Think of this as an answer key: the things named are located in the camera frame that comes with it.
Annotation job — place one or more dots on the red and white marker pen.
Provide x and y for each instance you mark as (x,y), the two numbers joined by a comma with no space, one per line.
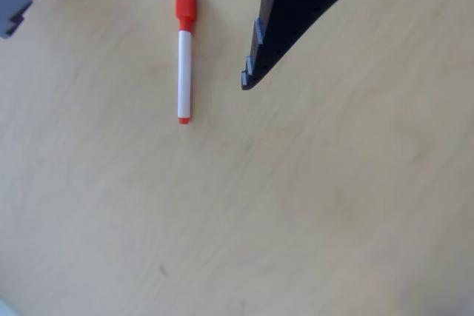
(185,64)

